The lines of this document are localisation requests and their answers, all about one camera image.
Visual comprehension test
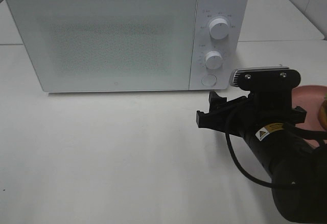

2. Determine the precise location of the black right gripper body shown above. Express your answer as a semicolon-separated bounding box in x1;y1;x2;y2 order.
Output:
196;91;307;135

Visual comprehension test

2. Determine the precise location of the round white door button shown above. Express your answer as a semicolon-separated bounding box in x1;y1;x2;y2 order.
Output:
201;74;217;87

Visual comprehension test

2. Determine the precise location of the pink round plate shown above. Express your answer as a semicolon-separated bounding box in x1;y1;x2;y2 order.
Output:
292;85;326;132

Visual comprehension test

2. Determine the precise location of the burger with lettuce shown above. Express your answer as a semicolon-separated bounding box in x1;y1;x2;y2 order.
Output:
318;95;327;131

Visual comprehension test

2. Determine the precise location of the white microwave door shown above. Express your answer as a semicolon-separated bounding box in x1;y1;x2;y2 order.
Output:
7;0;197;92

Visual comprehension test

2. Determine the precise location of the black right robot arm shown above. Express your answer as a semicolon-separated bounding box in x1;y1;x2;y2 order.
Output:
196;90;326;223

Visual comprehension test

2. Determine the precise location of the lower white timer knob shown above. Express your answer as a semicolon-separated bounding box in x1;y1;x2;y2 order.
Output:
204;51;223;70

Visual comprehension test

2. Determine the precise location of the upper white power knob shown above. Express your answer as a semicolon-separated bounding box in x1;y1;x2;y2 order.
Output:
208;17;230;40

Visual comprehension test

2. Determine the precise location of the white microwave oven body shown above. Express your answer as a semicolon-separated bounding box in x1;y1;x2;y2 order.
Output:
5;0;247;93

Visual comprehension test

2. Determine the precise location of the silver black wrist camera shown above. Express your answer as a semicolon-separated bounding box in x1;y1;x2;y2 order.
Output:
229;65;301;114

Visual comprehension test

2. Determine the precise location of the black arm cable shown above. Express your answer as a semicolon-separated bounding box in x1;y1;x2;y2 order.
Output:
224;106;327;189

